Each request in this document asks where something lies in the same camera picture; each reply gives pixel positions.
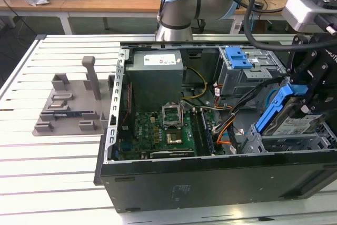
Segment black open PC case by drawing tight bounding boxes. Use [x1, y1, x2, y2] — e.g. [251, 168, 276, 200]
[94, 41, 337, 214]

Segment black graphics card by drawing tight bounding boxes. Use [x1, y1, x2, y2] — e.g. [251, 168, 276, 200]
[141, 149, 196, 160]

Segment black orange cable bundle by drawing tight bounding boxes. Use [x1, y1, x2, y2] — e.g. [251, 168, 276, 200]
[210, 76, 288, 154]

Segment grey power supply unit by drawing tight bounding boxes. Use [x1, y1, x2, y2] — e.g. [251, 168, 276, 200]
[125, 50, 184, 112]

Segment yellow black power wires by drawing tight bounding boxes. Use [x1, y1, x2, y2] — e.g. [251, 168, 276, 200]
[183, 66, 208, 102]

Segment CPU socket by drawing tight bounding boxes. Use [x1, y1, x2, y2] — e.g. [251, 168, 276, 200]
[165, 129, 183, 144]

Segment black RAM slot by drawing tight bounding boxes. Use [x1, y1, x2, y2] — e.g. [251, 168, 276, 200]
[190, 110, 198, 156]
[196, 110, 204, 156]

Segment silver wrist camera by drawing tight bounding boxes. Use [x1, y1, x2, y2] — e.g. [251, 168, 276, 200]
[282, 0, 331, 33]

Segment green motherboard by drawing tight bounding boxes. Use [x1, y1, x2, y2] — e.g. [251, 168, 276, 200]
[118, 101, 227, 161]

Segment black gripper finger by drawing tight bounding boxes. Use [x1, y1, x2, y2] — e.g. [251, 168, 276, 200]
[301, 63, 333, 115]
[286, 34, 317, 84]

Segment dark RAM stick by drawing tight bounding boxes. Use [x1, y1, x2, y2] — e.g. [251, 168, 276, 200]
[201, 109, 216, 155]

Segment blue plastic drive latch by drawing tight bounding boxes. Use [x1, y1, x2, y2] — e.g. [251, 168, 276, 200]
[225, 47, 253, 70]

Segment silver optical drive cage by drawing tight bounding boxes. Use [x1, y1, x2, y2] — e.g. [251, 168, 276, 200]
[218, 47, 290, 104]

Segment grey parts rack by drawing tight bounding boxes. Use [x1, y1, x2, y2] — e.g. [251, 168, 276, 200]
[33, 55, 116, 138]

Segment metal socket cover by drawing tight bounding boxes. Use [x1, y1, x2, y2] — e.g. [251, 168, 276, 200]
[161, 102, 184, 130]

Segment blue data wire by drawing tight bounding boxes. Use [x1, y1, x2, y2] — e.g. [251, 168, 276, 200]
[265, 89, 279, 110]

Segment hard disk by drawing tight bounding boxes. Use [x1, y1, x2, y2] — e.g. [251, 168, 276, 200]
[253, 84, 327, 136]

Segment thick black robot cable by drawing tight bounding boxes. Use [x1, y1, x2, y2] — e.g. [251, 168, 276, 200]
[243, 0, 321, 52]

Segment silver disk bay cage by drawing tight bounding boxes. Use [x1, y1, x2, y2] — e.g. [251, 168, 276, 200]
[241, 123, 331, 154]

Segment wooden desk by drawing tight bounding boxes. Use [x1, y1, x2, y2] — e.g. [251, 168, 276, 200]
[0, 0, 337, 36]

